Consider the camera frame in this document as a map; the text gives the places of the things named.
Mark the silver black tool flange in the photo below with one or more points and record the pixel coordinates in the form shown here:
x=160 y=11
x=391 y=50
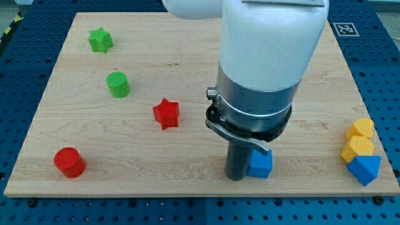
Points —
x=250 y=113

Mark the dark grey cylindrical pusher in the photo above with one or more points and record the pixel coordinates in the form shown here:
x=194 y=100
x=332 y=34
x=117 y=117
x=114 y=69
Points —
x=237 y=161

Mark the blue cube block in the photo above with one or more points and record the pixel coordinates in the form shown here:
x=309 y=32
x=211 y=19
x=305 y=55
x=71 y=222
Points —
x=260 y=166

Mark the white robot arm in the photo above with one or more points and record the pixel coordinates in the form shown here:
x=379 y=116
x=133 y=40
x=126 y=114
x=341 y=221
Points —
x=265 y=49

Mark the blue triangle block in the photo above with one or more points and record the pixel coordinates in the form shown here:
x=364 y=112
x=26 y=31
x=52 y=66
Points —
x=365 y=168

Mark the red star block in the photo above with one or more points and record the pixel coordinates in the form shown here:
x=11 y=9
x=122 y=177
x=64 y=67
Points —
x=167 y=114

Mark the yellow hexagon block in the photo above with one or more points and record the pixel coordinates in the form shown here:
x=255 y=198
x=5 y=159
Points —
x=357 y=146

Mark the yellow heart block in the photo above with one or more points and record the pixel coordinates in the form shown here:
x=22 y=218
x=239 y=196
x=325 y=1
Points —
x=361 y=127

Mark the fiducial marker tag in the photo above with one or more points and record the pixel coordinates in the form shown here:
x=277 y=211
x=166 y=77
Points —
x=345 y=29

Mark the wooden board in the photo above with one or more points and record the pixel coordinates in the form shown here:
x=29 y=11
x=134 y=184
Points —
x=128 y=155

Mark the green cylinder block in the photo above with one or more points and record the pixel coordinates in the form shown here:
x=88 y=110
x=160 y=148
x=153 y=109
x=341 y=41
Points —
x=118 y=85

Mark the red cylinder block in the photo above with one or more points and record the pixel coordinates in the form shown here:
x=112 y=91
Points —
x=69 y=162

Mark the green star block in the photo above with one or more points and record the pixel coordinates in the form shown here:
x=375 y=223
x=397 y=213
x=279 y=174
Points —
x=100 y=40

